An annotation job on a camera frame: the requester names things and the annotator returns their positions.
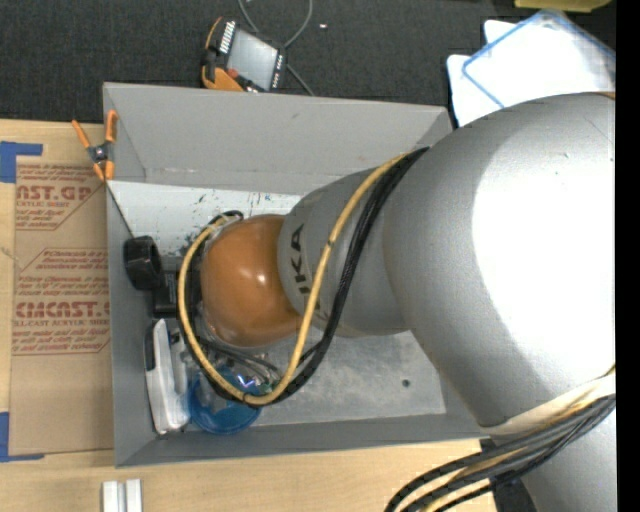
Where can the white and black stapler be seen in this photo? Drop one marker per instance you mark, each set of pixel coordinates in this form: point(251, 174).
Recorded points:
point(162, 380)

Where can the brown cardboard board red print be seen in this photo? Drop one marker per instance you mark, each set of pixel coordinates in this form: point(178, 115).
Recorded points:
point(60, 400)

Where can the black rectangular box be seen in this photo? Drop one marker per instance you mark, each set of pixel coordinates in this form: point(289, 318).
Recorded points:
point(167, 295)

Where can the grey metal bin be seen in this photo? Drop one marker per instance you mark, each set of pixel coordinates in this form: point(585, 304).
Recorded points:
point(360, 365)

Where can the blue clear plastic cup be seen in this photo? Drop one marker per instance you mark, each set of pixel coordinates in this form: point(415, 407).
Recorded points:
point(225, 419)

